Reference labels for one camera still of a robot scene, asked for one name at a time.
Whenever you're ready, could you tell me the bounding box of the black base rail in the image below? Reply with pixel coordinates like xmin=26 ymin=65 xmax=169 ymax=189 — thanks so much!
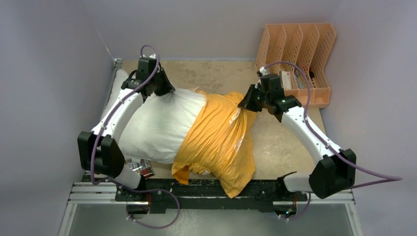
xmin=115 ymin=178 xmax=308 ymax=215

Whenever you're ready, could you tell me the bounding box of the orange Mickey Mouse pillowcase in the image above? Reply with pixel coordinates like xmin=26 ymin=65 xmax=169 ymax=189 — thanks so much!
xmin=171 ymin=90 xmax=257 ymax=199

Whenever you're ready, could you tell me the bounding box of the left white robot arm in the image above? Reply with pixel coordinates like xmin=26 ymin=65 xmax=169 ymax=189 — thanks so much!
xmin=77 ymin=54 xmax=175 ymax=201

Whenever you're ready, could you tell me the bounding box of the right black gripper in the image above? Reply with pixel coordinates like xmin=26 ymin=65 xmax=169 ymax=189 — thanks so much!
xmin=239 ymin=84 xmax=271 ymax=113

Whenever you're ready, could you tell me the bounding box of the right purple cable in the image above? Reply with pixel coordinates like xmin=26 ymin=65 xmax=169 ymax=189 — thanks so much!
xmin=263 ymin=61 xmax=403 ymax=190

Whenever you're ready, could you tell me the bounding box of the peach plastic file organizer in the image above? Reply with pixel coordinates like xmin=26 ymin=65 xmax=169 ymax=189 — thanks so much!
xmin=256 ymin=23 xmax=336 ymax=108

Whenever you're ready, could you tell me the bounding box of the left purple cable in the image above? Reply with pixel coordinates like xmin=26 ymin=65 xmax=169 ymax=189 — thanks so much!
xmin=90 ymin=45 xmax=161 ymax=186

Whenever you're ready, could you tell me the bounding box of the white card box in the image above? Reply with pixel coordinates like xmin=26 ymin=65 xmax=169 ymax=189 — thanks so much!
xmin=280 ymin=70 xmax=293 ymax=90

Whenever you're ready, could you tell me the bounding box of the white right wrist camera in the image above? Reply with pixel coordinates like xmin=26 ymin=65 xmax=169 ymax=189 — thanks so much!
xmin=257 ymin=66 xmax=269 ymax=77

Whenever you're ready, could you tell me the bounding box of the white pillow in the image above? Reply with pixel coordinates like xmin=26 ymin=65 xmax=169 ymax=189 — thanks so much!
xmin=118 ymin=88 xmax=206 ymax=164

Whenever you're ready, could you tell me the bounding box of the aluminium frame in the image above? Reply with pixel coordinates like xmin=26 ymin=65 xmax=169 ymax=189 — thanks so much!
xmin=77 ymin=55 xmax=361 ymax=236

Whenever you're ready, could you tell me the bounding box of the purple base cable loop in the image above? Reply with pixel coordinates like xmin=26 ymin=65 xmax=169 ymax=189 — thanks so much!
xmin=116 ymin=182 xmax=181 ymax=230

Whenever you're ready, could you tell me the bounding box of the colourful marker pack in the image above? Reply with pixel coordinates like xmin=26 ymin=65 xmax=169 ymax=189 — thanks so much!
xmin=126 ymin=159 xmax=154 ymax=178

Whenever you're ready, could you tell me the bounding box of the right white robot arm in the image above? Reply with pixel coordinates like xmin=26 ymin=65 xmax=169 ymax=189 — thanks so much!
xmin=238 ymin=74 xmax=357 ymax=200

